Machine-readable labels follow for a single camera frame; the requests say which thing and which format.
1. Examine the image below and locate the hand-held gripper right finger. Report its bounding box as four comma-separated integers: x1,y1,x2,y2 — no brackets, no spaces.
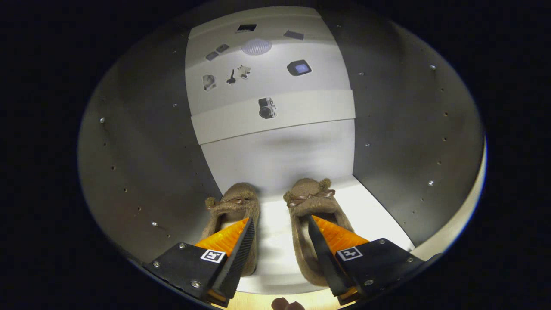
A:
306,214,424,305

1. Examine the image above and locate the brown fuzzy shoe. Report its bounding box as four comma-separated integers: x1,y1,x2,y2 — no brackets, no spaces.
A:
283,178,356,287
204,183,261,276

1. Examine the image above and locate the dark grey shoe cabinet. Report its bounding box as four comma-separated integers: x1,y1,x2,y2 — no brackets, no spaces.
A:
77,5,488,298

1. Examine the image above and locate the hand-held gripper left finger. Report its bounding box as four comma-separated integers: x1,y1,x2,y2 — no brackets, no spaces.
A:
143,217,256,307

